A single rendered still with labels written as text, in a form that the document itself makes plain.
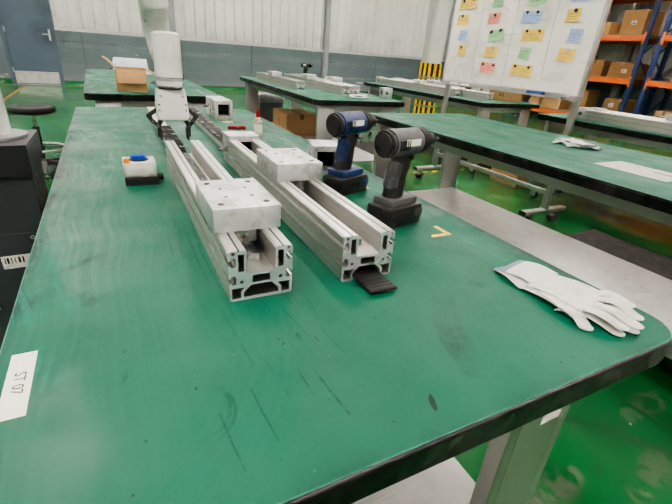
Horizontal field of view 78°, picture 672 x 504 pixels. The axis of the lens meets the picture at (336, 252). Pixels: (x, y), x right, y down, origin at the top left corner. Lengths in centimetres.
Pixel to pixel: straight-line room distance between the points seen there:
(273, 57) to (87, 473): 1274
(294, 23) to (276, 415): 1294
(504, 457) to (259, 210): 61
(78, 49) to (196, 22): 281
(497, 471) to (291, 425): 52
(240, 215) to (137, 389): 30
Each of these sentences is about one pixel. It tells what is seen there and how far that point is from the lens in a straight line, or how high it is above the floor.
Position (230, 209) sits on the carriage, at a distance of 67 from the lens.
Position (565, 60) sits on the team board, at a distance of 370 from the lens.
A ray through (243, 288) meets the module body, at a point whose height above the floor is 80.
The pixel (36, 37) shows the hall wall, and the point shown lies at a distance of 1233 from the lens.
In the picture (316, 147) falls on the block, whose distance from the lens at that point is 133.
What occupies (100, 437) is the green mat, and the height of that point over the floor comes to 78.
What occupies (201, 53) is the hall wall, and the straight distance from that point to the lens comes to 1251.
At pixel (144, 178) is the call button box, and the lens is 123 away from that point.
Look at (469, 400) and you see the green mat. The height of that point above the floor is 78.
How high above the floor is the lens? 113
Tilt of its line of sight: 25 degrees down
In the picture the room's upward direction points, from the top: 5 degrees clockwise
